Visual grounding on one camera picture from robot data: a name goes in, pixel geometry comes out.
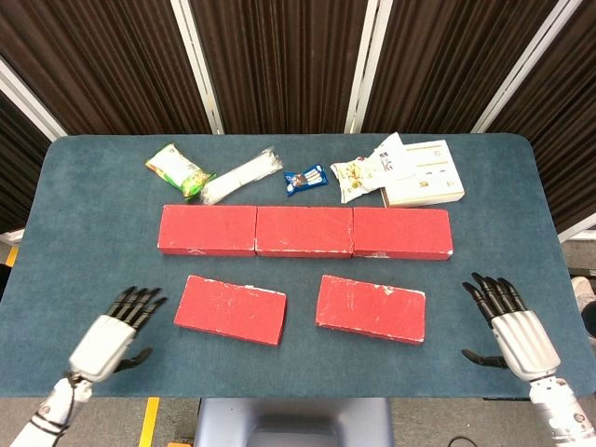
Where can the white snack bag yellow print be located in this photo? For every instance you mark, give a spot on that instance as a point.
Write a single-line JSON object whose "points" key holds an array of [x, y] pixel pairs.
{"points": [[356, 179]]}

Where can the brown screen panel white frame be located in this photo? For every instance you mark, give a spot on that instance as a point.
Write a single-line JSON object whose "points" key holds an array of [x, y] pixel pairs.
{"points": [[559, 139], [456, 60], [288, 60], [102, 60], [18, 163]]}

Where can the grey-blue robot torso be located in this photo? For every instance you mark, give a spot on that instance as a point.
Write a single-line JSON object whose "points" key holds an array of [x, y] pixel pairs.
{"points": [[223, 419]]}

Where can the white shoe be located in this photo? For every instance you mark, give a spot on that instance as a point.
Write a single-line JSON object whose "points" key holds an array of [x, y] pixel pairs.
{"points": [[582, 288]]}

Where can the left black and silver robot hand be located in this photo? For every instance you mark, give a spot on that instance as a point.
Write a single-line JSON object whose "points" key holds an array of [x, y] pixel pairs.
{"points": [[104, 342]]}

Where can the white flat cardboard box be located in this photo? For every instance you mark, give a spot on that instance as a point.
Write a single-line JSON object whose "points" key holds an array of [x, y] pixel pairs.
{"points": [[433, 181]]}

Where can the white pouch with red print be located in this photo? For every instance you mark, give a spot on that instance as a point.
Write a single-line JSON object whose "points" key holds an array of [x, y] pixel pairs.
{"points": [[391, 156]]}

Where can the blue cookie snack pack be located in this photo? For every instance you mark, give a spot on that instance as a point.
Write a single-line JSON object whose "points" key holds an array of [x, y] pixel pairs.
{"points": [[305, 179]]}

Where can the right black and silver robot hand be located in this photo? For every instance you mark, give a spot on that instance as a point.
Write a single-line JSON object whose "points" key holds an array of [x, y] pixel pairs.
{"points": [[524, 342]]}

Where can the clear bag of white sticks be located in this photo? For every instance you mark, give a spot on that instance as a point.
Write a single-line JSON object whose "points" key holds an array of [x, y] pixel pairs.
{"points": [[237, 177]]}

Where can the yellow floor tape strip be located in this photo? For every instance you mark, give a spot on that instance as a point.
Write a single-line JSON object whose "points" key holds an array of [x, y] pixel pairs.
{"points": [[149, 421], [11, 256]]}

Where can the red brick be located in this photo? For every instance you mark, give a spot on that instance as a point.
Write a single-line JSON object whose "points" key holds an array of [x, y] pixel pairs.
{"points": [[230, 309], [402, 233], [370, 307], [302, 230], [207, 228]]}

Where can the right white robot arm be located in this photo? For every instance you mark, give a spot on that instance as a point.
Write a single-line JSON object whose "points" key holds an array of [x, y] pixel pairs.
{"points": [[563, 414]]}

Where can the green and white snack bag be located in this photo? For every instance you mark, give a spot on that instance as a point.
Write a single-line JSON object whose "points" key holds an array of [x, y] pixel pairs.
{"points": [[177, 170]]}

